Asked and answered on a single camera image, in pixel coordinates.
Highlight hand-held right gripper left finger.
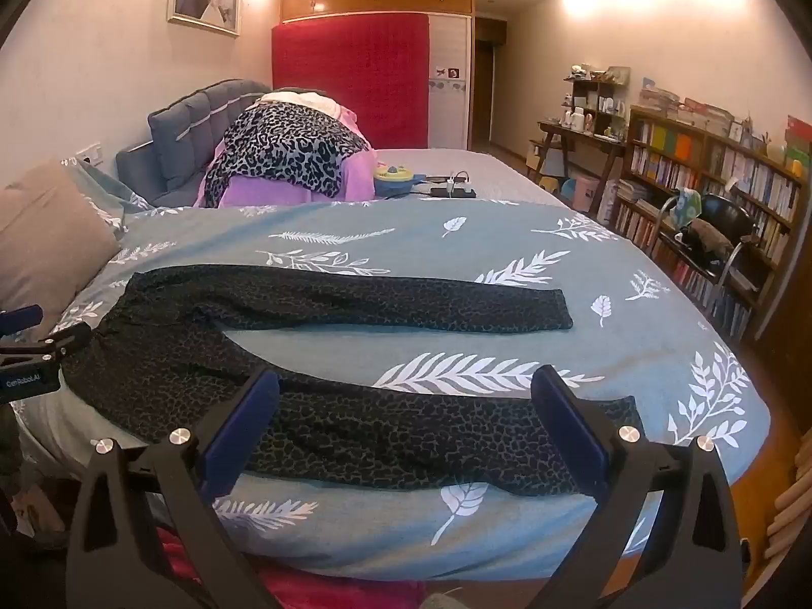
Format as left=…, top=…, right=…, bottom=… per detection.
left=65, top=368, right=281, bottom=609

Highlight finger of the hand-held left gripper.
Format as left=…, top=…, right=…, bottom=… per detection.
left=0, top=304, right=44, bottom=337
left=0, top=321, right=93, bottom=361

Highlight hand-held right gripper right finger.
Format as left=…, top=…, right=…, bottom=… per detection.
left=530, top=364, right=745, bottom=609

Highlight dark leopard print pants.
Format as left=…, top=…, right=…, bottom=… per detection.
left=60, top=264, right=645, bottom=499

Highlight beige pillow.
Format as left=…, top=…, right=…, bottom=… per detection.
left=0, top=157, right=121, bottom=340

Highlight teal leaf print pillow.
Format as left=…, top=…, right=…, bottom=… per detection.
left=60, top=155, right=154, bottom=230

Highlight pink cloth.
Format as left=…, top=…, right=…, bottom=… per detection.
left=155, top=520, right=438, bottom=609

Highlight teal leaf print blanket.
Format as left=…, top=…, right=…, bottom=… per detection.
left=13, top=199, right=771, bottom=585

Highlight brown cloth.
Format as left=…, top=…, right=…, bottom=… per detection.
left=682, top=219, right=730, bottom=261

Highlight pink bin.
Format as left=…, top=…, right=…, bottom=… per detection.
left=571, top=176, right=603, bottom=212

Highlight grey padded headboard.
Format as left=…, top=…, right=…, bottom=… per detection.
left=116, top=78, right=274, bottom=207

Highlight patterned bag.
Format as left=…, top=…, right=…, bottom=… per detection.
left=672, top=189, right=705, bottom=224

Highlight black power strip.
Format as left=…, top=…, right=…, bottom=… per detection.
left=430, top=171, right=478, bottom=199

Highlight black metal chair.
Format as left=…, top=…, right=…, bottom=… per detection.
left=647, top=193, right=771, bottom=318

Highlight wooden bookshelf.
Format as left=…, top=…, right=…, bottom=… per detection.
left=612, top=85, right=812, bottom=340

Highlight wooden desk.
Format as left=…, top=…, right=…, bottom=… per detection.
left=526, top=119, right=626, bottom=204

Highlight leopard print cloth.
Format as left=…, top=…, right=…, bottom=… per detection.
left=204, top=101, right=370, bottom=207

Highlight yellow and blue toy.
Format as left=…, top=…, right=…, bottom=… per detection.
left=372, top=163, right=413, bottom=196

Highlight wooden desk shelf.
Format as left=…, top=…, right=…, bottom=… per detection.
left=561, top=66, right=630, bottom=137

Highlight white cloth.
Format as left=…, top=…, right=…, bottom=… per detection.
left=259, top=90, right=344, bottom=118

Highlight wooden door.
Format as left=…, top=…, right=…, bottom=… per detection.
left=475, top=18, right=509, bottom=147

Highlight wooden wardrobe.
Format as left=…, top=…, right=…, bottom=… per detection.
left=279, top=0, right=476, bottom=150

